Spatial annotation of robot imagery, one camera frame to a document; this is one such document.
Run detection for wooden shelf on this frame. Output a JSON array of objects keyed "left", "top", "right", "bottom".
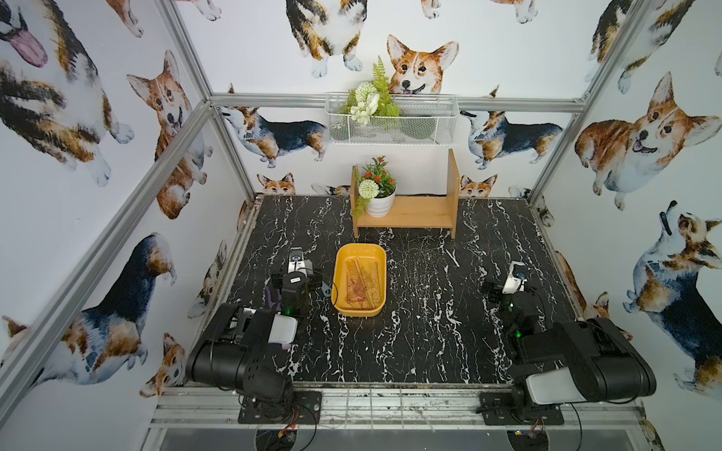
[{"left": 352, "top": 148, "right": 461, "bottom": 239}]

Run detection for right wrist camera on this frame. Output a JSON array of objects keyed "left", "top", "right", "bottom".
[{"left": 502, "top": 261, "right": 526, "bottom": 295}]

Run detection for yellow storage box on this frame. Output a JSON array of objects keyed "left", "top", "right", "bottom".
[{"left": 332, "top": 243, "right": 387, "bottom": 318}]

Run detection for purple fork pink handle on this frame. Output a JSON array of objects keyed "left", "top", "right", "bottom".
[{"left": 264, "top": 286, "right": 281, "bottom": 311}]

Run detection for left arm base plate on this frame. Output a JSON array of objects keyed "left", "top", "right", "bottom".
[{"left": 238, "top": 390, "right": 323, "bottom": 426}]

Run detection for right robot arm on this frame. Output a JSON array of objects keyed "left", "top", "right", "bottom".
[{"left": 477, "top": 282, "right": 657, "bottom": 426}]

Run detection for potted flower plant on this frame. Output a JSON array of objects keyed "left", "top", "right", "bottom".
[{"left": 353, "top": 156, "right": 397, "bottom": 218}]

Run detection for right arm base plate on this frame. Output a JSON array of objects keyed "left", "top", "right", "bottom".
[{"left": 476, "top": 390, "right": 565, "bottom": 426}]

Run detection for clear plastic ruler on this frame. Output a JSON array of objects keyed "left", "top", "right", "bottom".
[{"left": 348, "top": 258, "right": 379, "bottom": 310}]

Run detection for green fern white flowers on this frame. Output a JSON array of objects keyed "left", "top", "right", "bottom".
[{"left": 340, "top": 57, "right": 401, "bottom": 126}]

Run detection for white wire basket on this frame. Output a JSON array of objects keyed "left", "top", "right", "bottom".
[{"left": 325, "top": 93, "right": 460, "bottom": 146}]

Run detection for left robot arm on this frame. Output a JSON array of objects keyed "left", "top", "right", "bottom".
[{"left": 186, "top": 270, "right": 323, "bottom": 428}]

